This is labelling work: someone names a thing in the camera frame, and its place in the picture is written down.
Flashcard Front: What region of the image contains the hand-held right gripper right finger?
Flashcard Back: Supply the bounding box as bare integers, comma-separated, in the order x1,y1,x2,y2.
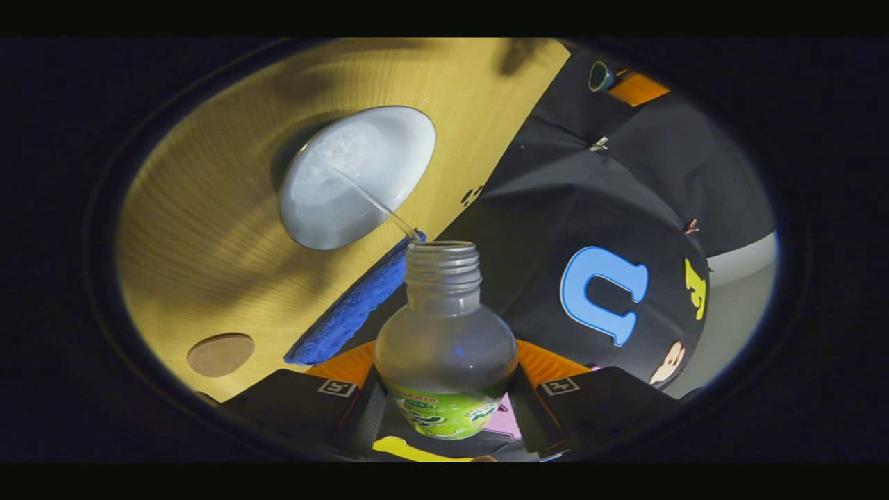
509,338,687,459

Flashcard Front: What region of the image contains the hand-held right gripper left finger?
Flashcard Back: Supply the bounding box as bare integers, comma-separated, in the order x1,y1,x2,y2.
205,340,381,460

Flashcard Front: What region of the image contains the teal teacup lid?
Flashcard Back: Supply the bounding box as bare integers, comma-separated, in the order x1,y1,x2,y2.
588,61,617,93

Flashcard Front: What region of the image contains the silver water bottle green label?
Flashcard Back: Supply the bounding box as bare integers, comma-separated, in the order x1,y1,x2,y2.
374,241,519,440

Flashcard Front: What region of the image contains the teal teacup with white inside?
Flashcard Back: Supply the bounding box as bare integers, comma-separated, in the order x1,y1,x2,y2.
279,106,437,251

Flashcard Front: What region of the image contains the blue folded towel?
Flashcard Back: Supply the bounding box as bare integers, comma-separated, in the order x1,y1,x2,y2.
283,231,427,367

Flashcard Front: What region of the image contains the black backdrop cloth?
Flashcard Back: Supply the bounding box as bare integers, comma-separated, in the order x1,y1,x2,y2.
340,42,777,463

